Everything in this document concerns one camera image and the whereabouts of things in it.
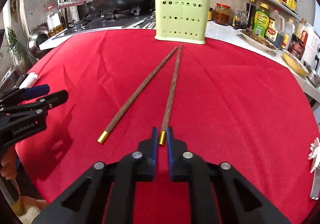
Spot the wooden chopstick eight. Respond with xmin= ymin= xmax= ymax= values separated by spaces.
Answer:
xmin=158 ymin=45 xmax=183 ymax=146

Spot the wooden chopstick six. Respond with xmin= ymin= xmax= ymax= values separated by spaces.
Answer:
xmin=97 ymin=46 xmax=181 ymax=145

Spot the left hand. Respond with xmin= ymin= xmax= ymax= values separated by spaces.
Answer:
xmin=1 ymin=145 xmax=17 ymax=180

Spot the white tissue roll left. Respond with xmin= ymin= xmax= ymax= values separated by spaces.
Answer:
xmin=19 ymin=72 xmax=39 ymax=89

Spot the steel pot lid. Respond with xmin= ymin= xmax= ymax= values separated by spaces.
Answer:
xmin=28 ymin=26 xmax=49 ymax=60

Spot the cooking oil bottle left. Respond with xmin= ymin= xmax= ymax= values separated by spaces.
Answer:
xmin=46 ymin=4 xmax=64 ymax=36

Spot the red tablecloth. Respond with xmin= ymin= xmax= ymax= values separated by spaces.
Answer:
xmin=16 ymin=29 xmax=319 ymax=223

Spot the gas stove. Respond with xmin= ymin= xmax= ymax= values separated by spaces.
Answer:
xmin=53 ymin=12 xmax=155 ymax=39

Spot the white tissue right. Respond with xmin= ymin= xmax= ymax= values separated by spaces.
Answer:
xmin=308 ymin=137 xmax=320 ymax=173

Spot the black wok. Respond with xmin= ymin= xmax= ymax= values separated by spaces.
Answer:
xmin=58 ymin=0 xmax=150 ymax=18

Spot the green utensil holder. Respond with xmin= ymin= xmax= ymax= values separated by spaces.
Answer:
xmin=155 ymin=0 xmax=210 ymax=44

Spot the plate of cooked food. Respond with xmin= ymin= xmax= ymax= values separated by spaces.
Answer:
xmin=238 ymin=29 xmax=278 ymax=52

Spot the yellow bowl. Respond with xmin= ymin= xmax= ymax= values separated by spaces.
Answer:
xmin=282 ymin=50 xmax=309 ymax=77

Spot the steel bowl with food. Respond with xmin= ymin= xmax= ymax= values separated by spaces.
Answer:
xmin=304 ymin=61 xmax=320 ymax=88

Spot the red lid chili jar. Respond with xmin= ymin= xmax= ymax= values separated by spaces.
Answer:
xmin=214 ymin=3 xmax=231 ymax=25

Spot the green label bottle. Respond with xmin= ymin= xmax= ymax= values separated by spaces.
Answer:
xmin=252 ymin=3 xmax=270 ymax=38

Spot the dark sauce bottle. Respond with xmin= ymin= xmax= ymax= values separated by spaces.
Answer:
xmin=246 ymin=0 xmax=256 ymax=28

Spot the large soy sauce jug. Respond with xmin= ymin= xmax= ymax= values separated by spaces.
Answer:
xmin=265 ymin=8 xmax=285 ymax=49

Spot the red handle oil bottle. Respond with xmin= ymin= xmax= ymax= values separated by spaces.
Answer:
xmin=287 ymin=18 xmax=308 ymax=60

